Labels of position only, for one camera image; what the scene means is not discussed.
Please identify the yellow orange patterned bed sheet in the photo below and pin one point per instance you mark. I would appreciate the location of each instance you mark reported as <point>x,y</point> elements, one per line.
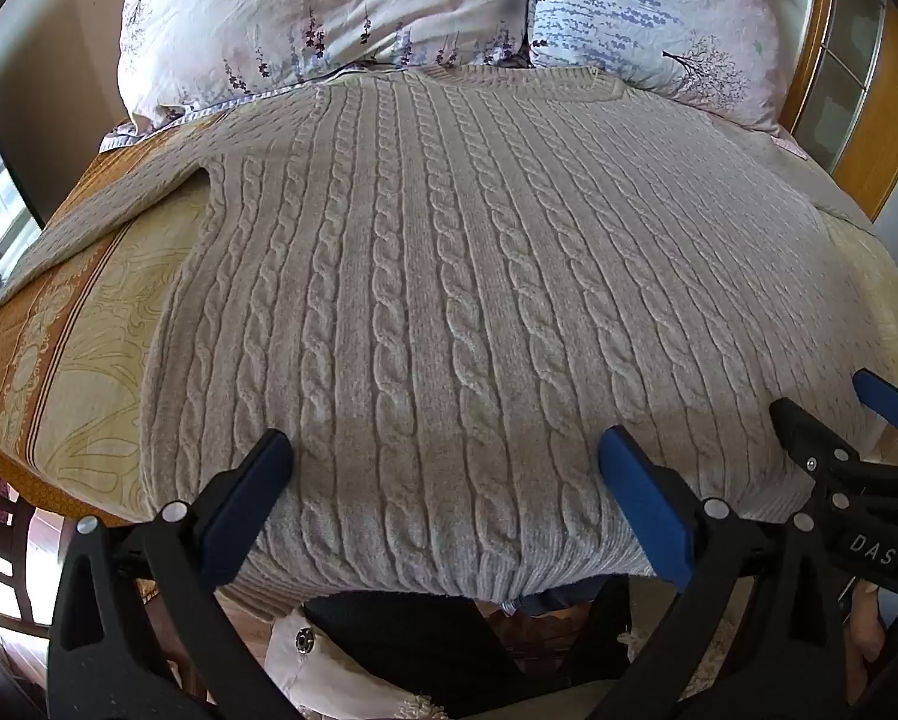
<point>81,360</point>

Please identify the black pants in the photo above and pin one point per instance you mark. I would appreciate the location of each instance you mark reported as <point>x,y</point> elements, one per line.
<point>434,645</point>

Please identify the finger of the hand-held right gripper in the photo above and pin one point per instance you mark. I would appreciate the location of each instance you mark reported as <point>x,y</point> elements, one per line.
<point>885,399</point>
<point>801,427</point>

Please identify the white garment with snap button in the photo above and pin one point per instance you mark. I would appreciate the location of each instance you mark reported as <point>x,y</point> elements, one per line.
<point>306,660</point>

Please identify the person's right hand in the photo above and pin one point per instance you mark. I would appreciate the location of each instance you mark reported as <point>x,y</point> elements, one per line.
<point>868,630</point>

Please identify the wooden headboard with glass panel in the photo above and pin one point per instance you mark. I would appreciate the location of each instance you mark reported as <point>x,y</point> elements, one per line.
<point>887,127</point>

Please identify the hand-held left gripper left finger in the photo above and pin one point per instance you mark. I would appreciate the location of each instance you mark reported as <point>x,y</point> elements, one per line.
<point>250,499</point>

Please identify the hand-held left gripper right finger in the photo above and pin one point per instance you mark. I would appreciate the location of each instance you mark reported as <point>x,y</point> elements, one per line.
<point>644,502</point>

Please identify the wooden chair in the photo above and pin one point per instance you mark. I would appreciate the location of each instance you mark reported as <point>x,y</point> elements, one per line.
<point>17,540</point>

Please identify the floral pillow with tree print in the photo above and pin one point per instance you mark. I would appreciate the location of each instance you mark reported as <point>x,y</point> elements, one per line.
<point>644,15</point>

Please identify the pink floral pillow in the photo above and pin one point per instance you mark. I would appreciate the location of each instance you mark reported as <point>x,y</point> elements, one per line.
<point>306,15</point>

